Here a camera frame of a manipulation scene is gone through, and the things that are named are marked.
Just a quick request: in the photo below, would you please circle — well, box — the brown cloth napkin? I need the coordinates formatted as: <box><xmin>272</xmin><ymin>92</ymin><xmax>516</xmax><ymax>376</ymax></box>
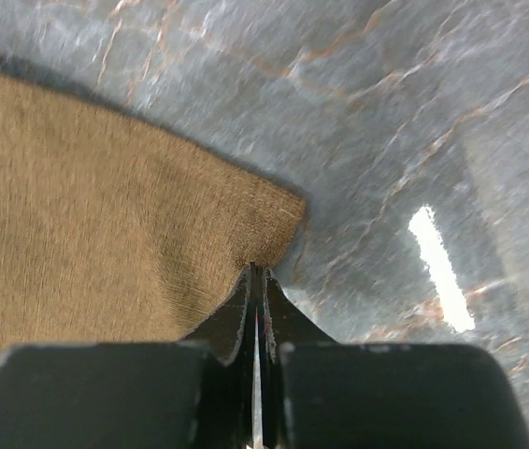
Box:
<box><xmin>0</xmin><ymin>74</ymin><xmax>306</xmax><ymax>351</ymax></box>

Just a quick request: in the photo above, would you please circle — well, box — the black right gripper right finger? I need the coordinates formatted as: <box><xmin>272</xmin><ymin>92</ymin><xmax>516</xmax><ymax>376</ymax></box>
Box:
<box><xmin>259</xmin><ymin>270</ymin><xmax>529</xmax><ymax>448</ymax></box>

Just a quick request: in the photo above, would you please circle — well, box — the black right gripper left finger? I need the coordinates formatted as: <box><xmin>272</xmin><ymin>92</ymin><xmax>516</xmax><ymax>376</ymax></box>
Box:
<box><xmin>0</xmin><ymin>268</ymin><xmax>251</xmax><ymax>448</ymax></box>

